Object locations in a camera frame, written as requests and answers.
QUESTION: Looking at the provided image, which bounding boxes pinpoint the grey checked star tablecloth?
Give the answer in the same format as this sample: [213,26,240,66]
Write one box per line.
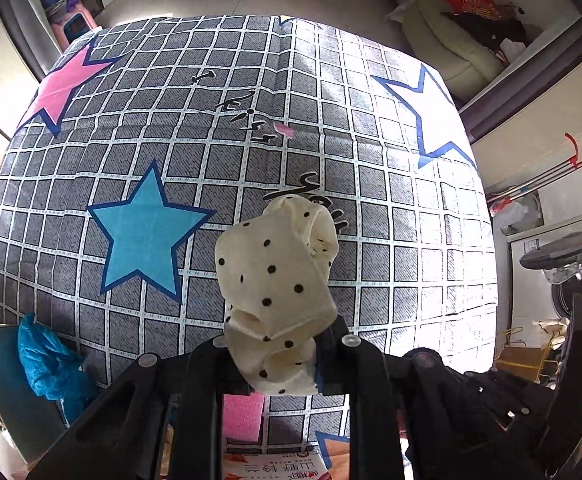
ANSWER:
[0,15,497,479]

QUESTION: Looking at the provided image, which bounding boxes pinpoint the beige sofa cushion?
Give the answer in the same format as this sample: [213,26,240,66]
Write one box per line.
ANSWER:
[402,0,504,102]

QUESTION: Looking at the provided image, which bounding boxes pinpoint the blue plastic bag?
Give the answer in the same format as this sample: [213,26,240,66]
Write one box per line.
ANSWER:
[18,313,99,426]

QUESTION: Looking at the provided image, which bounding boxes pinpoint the white washing machine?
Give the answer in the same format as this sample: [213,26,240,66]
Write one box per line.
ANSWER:
[492,200,582,350]

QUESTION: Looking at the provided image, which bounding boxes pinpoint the cream polka dot scrunchie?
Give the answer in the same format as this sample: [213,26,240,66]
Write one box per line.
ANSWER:
[215,195,339,396]

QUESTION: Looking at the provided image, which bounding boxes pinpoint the white storage box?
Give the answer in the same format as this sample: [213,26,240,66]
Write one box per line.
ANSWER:
[0,325,74,479]

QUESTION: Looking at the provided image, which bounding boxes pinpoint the floral tissue pack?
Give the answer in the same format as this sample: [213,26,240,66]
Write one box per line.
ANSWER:
[221,452,331,480]

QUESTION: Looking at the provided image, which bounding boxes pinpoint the pink foam sponge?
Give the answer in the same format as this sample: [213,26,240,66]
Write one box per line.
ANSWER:
[223,392,266,443]

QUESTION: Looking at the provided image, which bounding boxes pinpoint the pink plastic stool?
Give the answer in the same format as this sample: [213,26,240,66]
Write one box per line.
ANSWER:
[50,3,98,52]

